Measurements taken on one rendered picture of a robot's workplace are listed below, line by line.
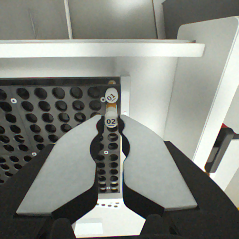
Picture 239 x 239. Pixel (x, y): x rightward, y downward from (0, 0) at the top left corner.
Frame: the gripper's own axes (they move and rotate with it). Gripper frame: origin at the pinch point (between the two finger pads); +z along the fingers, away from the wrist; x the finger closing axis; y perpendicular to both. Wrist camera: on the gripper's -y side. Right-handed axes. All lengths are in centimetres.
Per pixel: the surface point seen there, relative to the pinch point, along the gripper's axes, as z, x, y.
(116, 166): 3.8, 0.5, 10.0
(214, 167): 2.5, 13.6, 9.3
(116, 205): 13.9, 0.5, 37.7
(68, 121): 3.7, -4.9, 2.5
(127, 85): 8.9, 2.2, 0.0
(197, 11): 53, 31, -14
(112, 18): 94, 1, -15
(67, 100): 3.7, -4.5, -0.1
